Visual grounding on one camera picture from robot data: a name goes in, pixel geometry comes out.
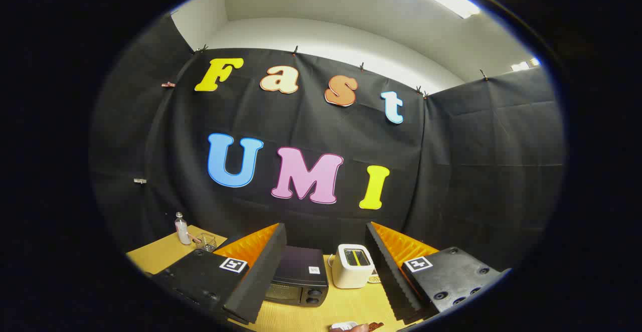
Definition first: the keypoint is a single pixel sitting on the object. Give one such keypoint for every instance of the pink stick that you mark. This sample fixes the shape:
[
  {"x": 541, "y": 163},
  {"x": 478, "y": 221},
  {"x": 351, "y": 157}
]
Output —
[{"x": 193, "y": 237}]

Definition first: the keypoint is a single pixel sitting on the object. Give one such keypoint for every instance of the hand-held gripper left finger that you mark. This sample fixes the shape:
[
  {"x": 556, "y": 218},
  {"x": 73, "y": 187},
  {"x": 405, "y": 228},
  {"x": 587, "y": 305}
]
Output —
[{"x": 261, "y": 272}]

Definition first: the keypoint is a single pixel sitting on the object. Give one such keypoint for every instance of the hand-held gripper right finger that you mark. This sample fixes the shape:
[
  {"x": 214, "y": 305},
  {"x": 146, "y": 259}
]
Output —
[{"x": 388, "y": 272}]

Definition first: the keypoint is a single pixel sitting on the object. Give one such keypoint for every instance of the small white dish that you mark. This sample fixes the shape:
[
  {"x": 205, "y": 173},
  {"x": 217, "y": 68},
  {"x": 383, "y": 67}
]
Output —
[{"x": 343, "y": 325}]

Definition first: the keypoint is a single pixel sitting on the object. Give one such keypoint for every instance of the clear glass cup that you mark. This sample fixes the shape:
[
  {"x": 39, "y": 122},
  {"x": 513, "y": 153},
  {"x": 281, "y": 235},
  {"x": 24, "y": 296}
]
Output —
[{"x": 206, "y": 243}]

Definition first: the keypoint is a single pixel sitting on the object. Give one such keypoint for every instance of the white pop-up toaster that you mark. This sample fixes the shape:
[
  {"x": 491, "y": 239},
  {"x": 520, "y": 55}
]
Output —
[{"x": 348, "y": 274}]

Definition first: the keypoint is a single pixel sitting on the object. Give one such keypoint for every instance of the small clear bottle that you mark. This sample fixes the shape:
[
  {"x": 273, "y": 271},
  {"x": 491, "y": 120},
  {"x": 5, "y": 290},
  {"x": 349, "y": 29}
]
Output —
[{"x": 182, "y": 231}]

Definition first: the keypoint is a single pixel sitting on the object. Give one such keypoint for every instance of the brown meat strip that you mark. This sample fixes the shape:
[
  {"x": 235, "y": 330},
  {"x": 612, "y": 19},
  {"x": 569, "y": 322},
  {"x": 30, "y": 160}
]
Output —
[{"x": 376, "y": 326}]

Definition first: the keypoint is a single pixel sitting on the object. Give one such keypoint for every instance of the patterned white plate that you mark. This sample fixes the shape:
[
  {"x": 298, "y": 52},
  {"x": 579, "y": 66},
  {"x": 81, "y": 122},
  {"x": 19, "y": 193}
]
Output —
[{"x": 373, "y": 278}]

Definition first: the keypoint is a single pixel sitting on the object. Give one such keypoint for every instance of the black toaster oven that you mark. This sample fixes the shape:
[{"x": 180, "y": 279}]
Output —
[{"x": 301, "y": 267}]

